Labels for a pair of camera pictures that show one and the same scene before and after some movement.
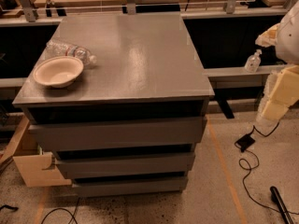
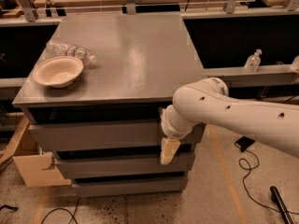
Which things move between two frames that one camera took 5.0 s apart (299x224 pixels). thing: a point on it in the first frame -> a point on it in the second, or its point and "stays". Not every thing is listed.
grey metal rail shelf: [239, 77] stays
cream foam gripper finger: [267, 37] -> [172, 125]
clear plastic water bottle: [58, 49] stays
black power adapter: [245, 142] stays
